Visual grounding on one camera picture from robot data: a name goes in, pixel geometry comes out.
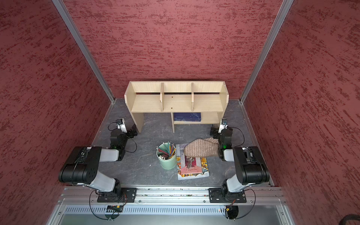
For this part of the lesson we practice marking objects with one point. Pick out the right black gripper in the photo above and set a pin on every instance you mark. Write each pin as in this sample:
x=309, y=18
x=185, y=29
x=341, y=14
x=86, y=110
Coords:
x=215, y=131

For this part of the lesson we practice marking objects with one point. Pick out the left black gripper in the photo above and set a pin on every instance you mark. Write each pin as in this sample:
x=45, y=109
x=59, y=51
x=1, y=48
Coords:
x=131, y=135

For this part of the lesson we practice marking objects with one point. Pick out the fluffy beige pink cloth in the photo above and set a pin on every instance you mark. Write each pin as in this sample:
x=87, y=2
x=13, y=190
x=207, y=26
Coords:
x=202, y=148

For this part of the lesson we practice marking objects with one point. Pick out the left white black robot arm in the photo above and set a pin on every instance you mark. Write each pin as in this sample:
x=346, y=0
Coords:
x=81, y=167

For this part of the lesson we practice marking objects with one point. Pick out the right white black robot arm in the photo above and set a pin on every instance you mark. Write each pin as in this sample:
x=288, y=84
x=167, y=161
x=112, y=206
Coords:
x=250, y=167

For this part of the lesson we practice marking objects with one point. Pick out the light wooden bookshelf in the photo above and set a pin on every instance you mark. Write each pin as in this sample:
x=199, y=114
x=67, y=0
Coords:
x=209, y=98

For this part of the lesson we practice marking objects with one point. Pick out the dark blue book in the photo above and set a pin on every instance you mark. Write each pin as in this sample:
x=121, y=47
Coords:
x=187, y=116

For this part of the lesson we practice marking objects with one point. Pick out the colourful illustrated book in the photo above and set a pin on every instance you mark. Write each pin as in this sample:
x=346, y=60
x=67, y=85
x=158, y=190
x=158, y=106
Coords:
x=190, y=167

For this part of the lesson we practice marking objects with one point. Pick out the coloured pencils bundle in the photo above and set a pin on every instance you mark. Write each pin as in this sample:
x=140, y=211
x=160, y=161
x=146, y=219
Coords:
x=166, y=151

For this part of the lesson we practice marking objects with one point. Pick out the green pencil cup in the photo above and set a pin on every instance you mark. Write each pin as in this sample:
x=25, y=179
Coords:
x=168, y=164

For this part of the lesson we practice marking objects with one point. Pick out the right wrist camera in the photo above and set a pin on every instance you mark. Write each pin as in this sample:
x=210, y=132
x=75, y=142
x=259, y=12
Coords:
x=223, y=125

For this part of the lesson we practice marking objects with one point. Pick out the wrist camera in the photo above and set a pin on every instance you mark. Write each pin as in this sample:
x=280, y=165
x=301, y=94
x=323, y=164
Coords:
x=223, y=125
x=120, y=123

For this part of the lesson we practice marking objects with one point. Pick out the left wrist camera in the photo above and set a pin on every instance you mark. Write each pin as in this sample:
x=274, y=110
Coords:
x=120, y=123

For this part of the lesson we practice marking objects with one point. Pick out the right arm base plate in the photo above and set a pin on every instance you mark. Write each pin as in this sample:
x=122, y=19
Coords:
x=218, y=195

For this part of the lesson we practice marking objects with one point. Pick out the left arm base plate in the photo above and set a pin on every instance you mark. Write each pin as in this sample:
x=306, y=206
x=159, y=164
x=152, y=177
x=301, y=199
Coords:
x=126, y=195

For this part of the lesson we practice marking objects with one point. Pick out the aluminium mounting rail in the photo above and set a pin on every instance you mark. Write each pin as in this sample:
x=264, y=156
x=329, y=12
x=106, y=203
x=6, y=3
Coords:
x=172, y=195

